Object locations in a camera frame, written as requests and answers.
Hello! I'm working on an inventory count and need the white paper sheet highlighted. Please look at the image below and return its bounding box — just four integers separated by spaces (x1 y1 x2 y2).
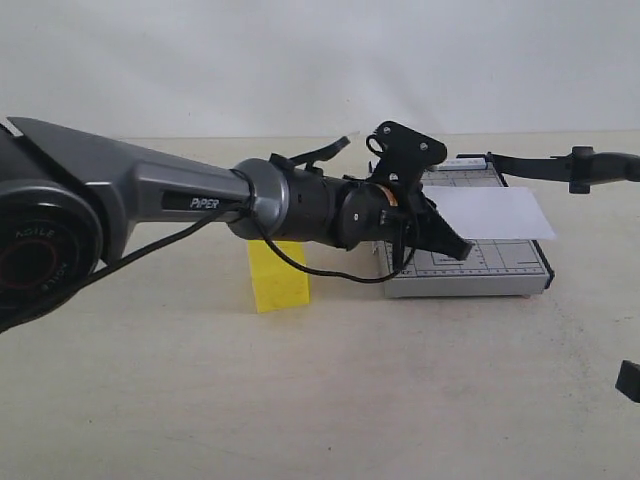
423 186 556 240

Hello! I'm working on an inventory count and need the grey paper cutter base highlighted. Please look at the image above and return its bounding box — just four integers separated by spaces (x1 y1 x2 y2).
383 155 555 298

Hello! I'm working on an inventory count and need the yellow foam cube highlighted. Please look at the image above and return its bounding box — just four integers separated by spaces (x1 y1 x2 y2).
247 240 311 313

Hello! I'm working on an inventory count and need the black cutter blade arm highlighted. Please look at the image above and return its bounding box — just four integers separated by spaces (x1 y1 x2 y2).
455 145 639 195

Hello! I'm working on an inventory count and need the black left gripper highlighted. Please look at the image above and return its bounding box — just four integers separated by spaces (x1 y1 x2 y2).
344 120 472 260

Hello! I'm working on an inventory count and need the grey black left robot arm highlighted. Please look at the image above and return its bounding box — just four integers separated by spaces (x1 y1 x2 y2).
1 117 472 330

